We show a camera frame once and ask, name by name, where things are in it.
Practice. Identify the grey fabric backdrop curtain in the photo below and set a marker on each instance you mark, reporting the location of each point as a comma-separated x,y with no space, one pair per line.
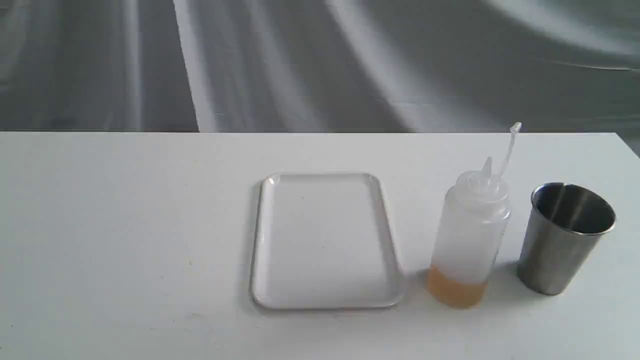
326,66

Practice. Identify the stainless steel cup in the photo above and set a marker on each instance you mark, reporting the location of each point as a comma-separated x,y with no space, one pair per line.
565,224

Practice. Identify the white rectangular plastic tray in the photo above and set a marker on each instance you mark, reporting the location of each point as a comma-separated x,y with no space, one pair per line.
323,241

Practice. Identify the translucent squeeze bottle amber liquid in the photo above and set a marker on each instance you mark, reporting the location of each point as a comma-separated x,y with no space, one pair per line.
475,214

